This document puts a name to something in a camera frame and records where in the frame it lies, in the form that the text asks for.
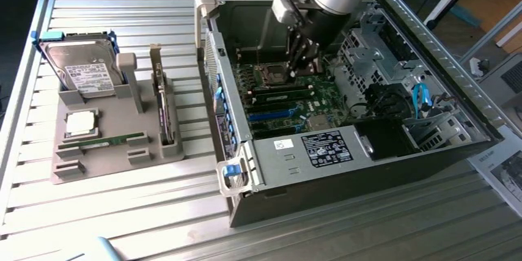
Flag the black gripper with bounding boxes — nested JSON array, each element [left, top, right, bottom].
[[284, 0, 352, 79]]

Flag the installed black RAM stick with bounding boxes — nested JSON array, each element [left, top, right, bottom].
[[251, 87, 311, 105]]

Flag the green RAM stick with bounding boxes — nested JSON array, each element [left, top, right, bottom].
[[57, 133, 145, 149]]

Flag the CPU socket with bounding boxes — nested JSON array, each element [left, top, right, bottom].
[[252, 62, 295, 86]]

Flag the metal disk bay cage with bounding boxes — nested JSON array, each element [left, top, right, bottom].
[[336, 1, 432, 97]]

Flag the green motherboard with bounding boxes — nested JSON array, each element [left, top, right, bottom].
[[230, 56, 354, 139]]

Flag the blue expansion slot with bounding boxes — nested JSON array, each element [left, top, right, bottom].
[[248, 105, 300, 122]]

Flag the black fan shroud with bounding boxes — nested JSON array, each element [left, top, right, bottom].
[[352, 117, 423, 161]]

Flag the silver power supply unit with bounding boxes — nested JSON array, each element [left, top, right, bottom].
[[242, 125, 374, 189]]

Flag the white power adapter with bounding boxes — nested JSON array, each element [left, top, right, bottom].
[[468, 56, 491, 76]]

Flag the black open PC case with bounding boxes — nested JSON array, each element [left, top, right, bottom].
[[193, 0, 503, 228]]

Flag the grey computer tower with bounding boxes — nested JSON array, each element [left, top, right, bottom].
[[476, 53, 522, 115]]

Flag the grey parts rack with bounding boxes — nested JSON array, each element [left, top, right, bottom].
[[49, 53, 185, 185]]

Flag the hard disk in blue caddy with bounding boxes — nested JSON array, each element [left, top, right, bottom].
[[29, 29, 124, 93]]

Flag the silver CPU chip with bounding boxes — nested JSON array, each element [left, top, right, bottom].
[[64, 112, 97, 136]]

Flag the printed paper sheet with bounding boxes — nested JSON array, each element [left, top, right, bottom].
[[466, 125, 522, 211]]

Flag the light blue object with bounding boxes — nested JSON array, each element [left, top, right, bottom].
[[60, 236, 123, 261]]

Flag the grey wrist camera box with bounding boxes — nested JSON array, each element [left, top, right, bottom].
[[271, 0, 298, 24]]

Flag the blue SATA wire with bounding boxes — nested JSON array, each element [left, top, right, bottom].
[[410, 83, 431, 120]]

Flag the wooden desk with white frame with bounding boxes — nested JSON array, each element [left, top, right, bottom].
[[380, 0, 522, 54]]

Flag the graphics card with metal bracket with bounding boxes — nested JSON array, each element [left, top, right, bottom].
[[148, 43, 177, 146]]

